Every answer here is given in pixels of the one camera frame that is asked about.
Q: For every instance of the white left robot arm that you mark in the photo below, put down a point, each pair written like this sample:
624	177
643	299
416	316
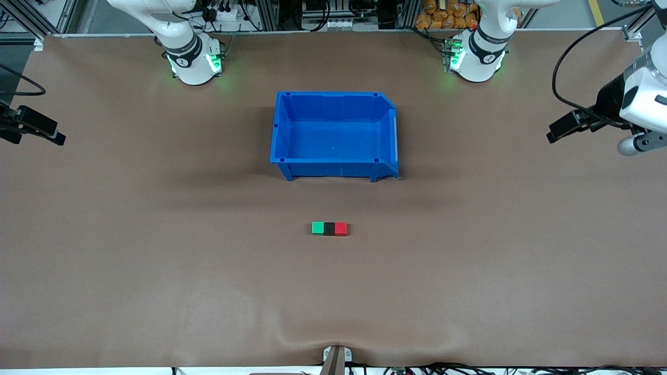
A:
482	57

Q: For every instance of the metal table edge clamp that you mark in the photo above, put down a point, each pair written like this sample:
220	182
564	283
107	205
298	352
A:
335	360

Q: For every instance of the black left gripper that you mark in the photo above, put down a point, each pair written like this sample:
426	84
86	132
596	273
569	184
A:
608	102

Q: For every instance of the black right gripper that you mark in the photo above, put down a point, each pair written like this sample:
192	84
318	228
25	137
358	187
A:
9	123

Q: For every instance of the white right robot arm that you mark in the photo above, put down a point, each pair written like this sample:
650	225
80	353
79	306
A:
190	62

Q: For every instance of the blue plastic storage bin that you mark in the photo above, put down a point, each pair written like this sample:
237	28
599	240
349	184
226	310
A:
333	135

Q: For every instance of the white power strip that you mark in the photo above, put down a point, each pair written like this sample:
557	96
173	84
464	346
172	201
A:
224	15

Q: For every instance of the aluminium frame profile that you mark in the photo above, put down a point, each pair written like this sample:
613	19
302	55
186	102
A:
408	13
49	13
638	26
267	14

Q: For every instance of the red cube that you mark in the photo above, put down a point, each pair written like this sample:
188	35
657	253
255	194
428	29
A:
341	229

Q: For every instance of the black cube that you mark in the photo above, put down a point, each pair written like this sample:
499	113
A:
329	229

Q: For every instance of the brown table mat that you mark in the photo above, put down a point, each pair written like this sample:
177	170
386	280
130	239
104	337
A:
469	291

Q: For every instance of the green cube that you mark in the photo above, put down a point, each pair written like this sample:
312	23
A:
318	228

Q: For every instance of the orange snack bag pile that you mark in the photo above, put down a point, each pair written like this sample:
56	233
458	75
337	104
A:
448	15

